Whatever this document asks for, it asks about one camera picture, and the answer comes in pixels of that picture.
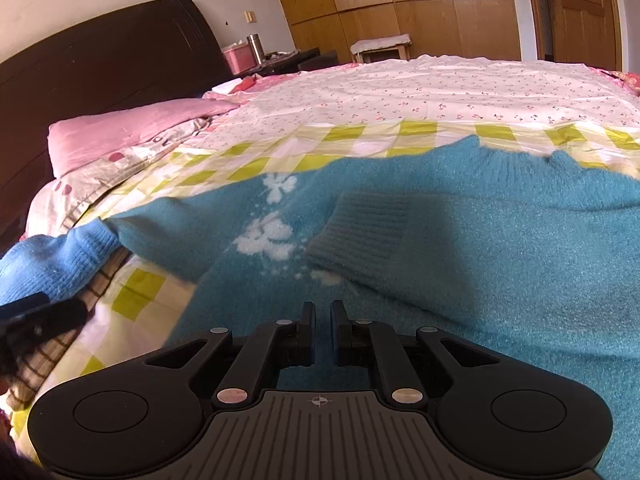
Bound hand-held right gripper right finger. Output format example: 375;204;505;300
330;300;501;408

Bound wooden wardrobe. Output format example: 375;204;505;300
265;0;524;64

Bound pink storage box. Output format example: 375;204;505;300
221;42;259;77

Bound wooden stool white cloth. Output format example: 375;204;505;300
349;33;414;64

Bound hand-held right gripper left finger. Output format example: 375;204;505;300
144;301;317;409

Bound dark nightstand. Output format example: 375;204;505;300
232;47;339;81

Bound teal fuzzy sweater white flowers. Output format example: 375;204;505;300
102;135;640;480

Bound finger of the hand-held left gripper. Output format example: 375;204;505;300
0;293;87;359

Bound white cherry print sheet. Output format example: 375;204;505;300
202;55;640;128

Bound blue knit garment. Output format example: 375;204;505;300
0;220;123;307

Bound white quilt pink prints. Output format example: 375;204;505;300
25;115;226;243

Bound pink patterned blanket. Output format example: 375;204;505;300
590;65;640;97

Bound green white checked bed sheet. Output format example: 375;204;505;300
10;120;640;443

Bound brown plaid cloth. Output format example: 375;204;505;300
10;245;135;406

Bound wooden door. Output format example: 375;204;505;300
536;0;624;72

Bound pink pillow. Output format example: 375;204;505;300
47;97;242;179

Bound dark wooden headboard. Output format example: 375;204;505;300
0;0;237;256

